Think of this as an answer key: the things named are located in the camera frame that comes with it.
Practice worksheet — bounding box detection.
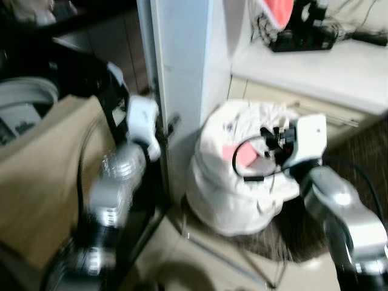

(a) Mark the grey washing machine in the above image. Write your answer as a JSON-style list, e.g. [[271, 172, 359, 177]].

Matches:
[[0, 78, 60, 147]]

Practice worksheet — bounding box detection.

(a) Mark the pink garment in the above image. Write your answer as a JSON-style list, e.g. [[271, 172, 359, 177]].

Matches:
[[221, 144, 260, 172]]

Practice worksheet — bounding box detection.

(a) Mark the dark brown rug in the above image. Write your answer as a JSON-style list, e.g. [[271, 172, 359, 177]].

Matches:
[[226, 114, 388, 263]]

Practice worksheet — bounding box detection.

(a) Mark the white cabinet side panel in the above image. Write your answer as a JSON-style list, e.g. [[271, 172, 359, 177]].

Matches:
[[136, 0, 255, 204]]

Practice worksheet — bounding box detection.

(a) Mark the white fabric laundry bag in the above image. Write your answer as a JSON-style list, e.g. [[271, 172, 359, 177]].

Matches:
[[184, 99, 305, 237]]

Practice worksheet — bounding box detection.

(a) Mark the white low shelf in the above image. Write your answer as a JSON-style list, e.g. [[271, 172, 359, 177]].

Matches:
[[229, 38, 388, 117]]

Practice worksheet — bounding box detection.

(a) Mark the brown cardboard box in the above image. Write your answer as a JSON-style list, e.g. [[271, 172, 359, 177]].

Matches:
[[0, 95, 122, 270]]

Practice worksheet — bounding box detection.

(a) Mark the black electronic device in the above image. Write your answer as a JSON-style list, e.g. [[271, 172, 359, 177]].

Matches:
[[269, 0, 338, 53]]

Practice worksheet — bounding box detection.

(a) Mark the black power adapter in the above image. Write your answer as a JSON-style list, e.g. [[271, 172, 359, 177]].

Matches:
[[350, 30, 388, 47]]

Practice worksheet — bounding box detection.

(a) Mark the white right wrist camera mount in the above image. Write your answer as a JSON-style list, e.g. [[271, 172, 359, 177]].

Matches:
[[283, 113, 328, 169]]

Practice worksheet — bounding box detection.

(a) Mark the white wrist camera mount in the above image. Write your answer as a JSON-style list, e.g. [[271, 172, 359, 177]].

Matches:
[[126, 95, 162, 162], [283, 113, 328, 169]]

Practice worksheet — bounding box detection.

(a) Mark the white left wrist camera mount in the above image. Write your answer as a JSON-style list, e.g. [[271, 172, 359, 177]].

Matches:
[[126, 95, 162, 162]]

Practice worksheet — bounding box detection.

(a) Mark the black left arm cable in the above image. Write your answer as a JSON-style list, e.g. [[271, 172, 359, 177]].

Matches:
[[74, 118, 107, 216]]

